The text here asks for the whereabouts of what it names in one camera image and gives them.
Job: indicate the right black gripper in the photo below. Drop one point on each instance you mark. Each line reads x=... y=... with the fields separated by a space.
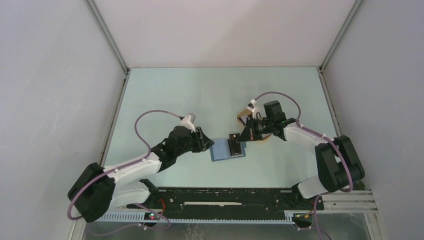
x=248 y=133

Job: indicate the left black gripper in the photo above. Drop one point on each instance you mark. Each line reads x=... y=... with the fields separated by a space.
x=203 y=143

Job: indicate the blue leather card holder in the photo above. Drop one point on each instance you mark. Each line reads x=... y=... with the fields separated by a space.
x=220 y=150

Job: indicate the black credit card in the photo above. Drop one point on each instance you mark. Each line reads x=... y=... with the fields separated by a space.
x=235 y=147

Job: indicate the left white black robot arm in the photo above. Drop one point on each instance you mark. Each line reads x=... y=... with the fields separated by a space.
x=100 y=189

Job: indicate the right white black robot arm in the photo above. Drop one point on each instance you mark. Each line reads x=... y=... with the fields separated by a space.
x=337 y=161

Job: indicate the oval wooden tray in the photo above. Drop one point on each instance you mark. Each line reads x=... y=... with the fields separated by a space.
x=242 y=120

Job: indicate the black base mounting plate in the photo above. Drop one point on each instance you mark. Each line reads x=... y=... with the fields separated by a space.
x=238 y=203

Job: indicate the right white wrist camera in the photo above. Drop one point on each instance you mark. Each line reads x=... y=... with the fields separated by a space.
x=252 y=107

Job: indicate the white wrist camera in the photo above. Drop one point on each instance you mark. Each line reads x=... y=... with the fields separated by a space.
x=187 y=121
x=252 y=107

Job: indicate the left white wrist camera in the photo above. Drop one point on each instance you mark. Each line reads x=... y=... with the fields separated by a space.
x=187 y=121

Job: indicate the white cable duct strip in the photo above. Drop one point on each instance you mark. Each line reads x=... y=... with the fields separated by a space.
x=143 y=217

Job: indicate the aluminium frame rail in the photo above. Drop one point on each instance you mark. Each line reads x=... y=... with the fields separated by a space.
x=356 y=201

